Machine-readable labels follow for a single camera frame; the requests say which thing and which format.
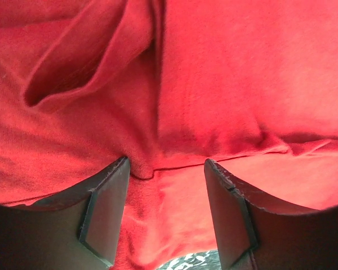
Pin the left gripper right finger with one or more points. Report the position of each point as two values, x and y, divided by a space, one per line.
256 230

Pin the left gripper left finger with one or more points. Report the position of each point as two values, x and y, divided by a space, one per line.
77 228

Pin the dark red t shirt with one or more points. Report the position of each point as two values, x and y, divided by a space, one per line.
169 84

